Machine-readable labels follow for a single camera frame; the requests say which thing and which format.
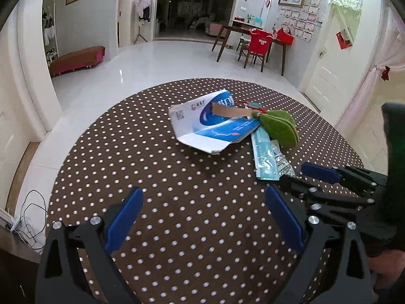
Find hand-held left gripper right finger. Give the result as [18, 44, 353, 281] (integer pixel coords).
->
[265, 185, 373, 304]

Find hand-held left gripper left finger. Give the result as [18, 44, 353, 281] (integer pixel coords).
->
[35, 187, 144, 304]

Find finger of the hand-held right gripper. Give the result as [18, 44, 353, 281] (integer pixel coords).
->
[300, 163, 389, 197]
[279, 175, 375, 220]

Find clear plastic wrapper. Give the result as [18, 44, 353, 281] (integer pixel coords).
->
[270, 139, 297, 178]

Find teal flat wrapper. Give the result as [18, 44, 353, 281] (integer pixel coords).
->
[251, 129, 281, 181]

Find green felt leaf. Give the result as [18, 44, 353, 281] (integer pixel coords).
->
[258, 109, 300, 148]

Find brown dotted round tablecloth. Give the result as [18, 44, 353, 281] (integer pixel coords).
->
[46, 78, 390, 304]

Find pink curtain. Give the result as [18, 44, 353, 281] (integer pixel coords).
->
[334, 6, 403, 129]

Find white panel door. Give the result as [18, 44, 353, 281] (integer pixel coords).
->
[299, 5, 362, 102]

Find blue white carton box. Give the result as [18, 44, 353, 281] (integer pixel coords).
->
[168, 89, 261, 155]

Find red door decoration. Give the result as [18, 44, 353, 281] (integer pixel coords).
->
[336, 30, 354, 50]

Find red bag on table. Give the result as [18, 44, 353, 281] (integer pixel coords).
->
[275, 27, 295, 46]

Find chair with red cover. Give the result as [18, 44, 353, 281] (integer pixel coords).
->
[238, 29, 274, 73]

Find wooden dining table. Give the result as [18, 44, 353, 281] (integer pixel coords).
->
[211, 24, 293, 76]

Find brown padded bench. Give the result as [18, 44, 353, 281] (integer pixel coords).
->
[49, 46, 106, 77]

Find green door valance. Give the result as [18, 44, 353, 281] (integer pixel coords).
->
[327, 0, 363, 12]

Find white clothes rack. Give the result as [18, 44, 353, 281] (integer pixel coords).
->
[42, 0, 59, 68]

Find coat stand with clothes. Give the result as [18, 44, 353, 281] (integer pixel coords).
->
[133, 0, 153, 45]

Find black floor cables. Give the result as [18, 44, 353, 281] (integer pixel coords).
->
[6, 190, 49, 250]

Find red string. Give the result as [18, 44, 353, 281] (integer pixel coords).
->
[236, 98, 269, 115]

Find rows of wall certificates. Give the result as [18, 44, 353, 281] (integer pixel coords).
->
[278, 0, 322, 42]

